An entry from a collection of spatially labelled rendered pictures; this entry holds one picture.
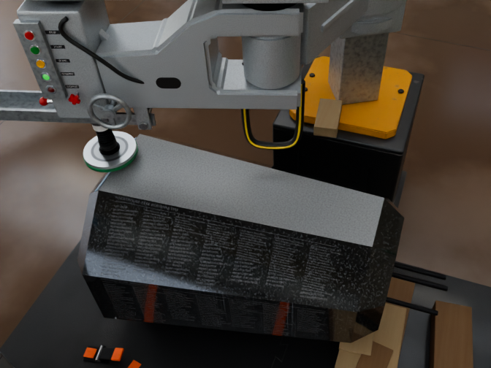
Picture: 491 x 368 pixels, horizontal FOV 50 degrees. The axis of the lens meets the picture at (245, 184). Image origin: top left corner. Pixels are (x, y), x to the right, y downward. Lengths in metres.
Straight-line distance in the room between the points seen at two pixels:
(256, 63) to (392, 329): 1.29
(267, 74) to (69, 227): 1.82
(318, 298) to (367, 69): 1.04
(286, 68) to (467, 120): 2.23
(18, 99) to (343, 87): 1.36
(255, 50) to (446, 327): 1.54
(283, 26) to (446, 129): 2.22
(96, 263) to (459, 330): 1.59
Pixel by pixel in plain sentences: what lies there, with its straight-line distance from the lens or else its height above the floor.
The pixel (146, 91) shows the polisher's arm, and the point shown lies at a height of 1.26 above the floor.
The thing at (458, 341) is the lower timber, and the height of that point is 0.13.
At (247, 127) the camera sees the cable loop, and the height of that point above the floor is 1.03.
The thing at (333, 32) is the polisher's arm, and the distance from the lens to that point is 1.93.
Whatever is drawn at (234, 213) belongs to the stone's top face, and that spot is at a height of 0.84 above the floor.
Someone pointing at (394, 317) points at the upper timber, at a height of 0.24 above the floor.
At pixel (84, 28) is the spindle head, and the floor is 1.50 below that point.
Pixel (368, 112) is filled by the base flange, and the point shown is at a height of 0.78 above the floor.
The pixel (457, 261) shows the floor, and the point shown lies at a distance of 2.96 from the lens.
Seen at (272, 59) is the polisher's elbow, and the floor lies 1.38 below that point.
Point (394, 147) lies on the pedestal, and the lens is 2.35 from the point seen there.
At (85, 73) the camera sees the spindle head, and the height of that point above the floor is 1.34.
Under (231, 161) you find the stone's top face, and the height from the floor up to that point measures 0.84.
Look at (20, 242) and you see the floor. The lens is 3.24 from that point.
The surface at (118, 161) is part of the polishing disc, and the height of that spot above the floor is 0.90.
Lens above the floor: 2.32
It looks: 47 degrees down
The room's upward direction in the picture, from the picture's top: 4 degrees counter-clockwise
